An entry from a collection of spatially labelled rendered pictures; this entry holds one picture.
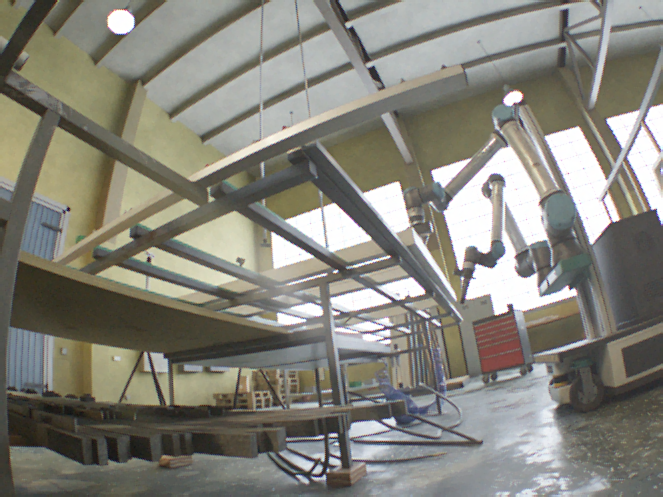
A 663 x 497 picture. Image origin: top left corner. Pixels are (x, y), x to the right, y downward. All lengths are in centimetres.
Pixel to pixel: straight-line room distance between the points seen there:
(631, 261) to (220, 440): 183
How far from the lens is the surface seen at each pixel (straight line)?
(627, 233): 197
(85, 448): 42
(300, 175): 73
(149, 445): 44
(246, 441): 44
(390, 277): 180
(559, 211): 164
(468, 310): 906
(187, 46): 981
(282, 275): 160
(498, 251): 215
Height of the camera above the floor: 38
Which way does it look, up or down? 22 degrees up
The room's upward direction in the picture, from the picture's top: 8 degrees counter-clockwise
